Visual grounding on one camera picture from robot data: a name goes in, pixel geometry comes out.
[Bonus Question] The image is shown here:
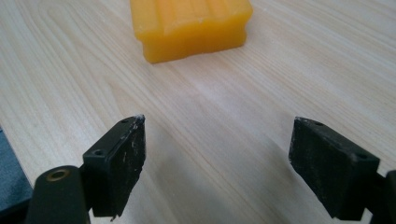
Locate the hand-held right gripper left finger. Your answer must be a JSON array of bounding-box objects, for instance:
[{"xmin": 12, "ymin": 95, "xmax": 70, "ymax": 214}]
[{"xmin": 81, "ymin": 114, "xmax": 147, "ymax": 222}]

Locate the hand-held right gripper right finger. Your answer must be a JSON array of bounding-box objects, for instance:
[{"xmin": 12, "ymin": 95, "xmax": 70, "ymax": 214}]
[{"xmin": 288, "ymin": 116, "xmax": 381, "ymax": 222}]

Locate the yellow sponge block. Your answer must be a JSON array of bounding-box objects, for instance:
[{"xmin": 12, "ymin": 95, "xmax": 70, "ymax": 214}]
[{"xmin": 129, "ymin": 0, "xmax": 254, "ymax": 64}]

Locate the dark blue-grey object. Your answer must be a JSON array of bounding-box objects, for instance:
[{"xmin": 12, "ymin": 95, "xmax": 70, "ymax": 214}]
[{"xmin": 0, "ymin": 125, "xmax": 35, "ymax": 220}]

